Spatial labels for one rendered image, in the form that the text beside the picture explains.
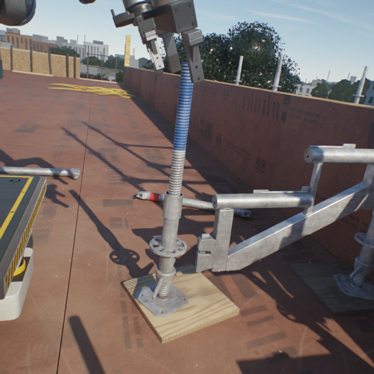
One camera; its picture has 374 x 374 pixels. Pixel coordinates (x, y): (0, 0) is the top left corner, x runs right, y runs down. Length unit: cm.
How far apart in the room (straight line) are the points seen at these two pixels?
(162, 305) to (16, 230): 51
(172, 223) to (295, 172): 118
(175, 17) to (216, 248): 71
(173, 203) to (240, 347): 48
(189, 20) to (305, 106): 140
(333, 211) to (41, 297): 103
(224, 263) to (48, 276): 64
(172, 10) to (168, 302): 86
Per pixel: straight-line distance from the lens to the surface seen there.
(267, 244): 120
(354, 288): 155
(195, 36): 71
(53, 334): 112
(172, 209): 100
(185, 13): 74
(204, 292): 126
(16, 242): 92
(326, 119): 189
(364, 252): 148
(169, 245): 106
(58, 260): 144
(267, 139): 238
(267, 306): 130
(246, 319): 122
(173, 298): 120
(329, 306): 139
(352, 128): 174
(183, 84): 94
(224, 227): 109
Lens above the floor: 75
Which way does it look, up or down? 20 degrees down
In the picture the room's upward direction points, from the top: 7 degrees clockwise
